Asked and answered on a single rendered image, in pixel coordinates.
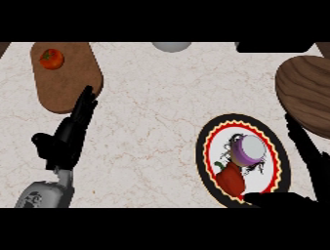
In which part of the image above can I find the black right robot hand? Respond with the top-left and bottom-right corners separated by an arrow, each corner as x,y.
243,112 -> 330,209

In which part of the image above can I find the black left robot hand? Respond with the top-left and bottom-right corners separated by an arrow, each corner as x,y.
30,85 -> 98,172

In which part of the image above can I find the purple can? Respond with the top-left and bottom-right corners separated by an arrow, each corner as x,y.
229,134 -> 269,168

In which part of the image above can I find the patterned black-rimmed plate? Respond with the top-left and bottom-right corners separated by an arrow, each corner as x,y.
194,113 -> 293,209

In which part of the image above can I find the dark wooden bowl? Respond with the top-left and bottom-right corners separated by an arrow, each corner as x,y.
274,55 -> 330,145

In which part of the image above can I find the brown wooden cutting board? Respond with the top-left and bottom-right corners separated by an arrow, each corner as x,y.
29,42 -> 104,115

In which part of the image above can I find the red bell pepper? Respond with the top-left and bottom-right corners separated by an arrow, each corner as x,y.
213,161 -> 247,198

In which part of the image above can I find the red tomato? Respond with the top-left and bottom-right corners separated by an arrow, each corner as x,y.
38,48 -> 66,70

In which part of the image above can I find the grey round object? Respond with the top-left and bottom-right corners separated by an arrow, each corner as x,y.
151,42 -> 193,54

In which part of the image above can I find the black appliance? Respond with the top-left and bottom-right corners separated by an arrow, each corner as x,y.
234,42 -> 315,54

